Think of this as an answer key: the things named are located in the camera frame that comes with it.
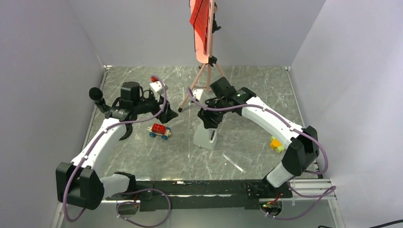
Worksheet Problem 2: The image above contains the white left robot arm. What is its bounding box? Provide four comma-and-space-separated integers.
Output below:
56, 79, 178, 210

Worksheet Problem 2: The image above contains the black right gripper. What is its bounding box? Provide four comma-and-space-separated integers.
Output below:
197, 97, 228, 129

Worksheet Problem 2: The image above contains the red blue toy car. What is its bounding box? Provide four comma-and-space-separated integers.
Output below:
148, 123, 171, 140

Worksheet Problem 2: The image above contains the black cable bottom right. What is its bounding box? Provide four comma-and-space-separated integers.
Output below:
317, 219, 403, 228

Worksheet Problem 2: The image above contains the red sheet music folder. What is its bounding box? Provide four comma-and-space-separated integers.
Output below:
189, 0, 211, 54

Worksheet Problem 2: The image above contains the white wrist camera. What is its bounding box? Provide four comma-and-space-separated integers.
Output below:
192, 89, 205, 103
149, 81, 168, 101

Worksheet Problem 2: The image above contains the pink tripod music stand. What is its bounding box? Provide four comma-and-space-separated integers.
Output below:
178, 0, 228, 113

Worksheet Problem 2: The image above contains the clear plastic metronome cover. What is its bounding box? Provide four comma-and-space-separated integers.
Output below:
223, 150, 253, 174

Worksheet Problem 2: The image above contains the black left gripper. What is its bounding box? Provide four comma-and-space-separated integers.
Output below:
134, 92, 178, 124

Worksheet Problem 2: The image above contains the yellow green toy block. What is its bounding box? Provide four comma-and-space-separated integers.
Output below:
270, 136, 285, 153

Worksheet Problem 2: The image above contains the black microphone on stand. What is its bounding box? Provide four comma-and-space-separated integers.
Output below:
89, 87, 131, 122

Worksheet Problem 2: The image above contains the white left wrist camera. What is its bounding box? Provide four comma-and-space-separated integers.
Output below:
149, 81, 168, 101

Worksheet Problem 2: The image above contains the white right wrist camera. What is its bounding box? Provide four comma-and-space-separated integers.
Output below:
192, 89, 205, 103

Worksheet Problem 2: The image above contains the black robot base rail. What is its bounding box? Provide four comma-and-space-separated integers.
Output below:
107, 179, 293, 212

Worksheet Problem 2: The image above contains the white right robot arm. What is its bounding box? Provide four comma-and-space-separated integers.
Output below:
188, 77, 319, 197

